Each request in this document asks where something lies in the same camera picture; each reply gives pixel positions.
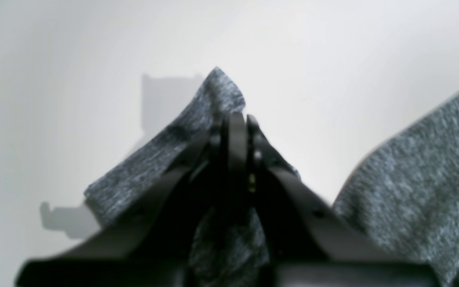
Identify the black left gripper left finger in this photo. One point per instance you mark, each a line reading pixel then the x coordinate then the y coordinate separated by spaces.
pixel 148 245

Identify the grey long-sleeve T-shirt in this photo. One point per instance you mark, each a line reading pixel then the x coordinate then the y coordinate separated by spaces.
pixel 404 196

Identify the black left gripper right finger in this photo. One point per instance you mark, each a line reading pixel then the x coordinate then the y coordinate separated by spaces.
pixel 308 244

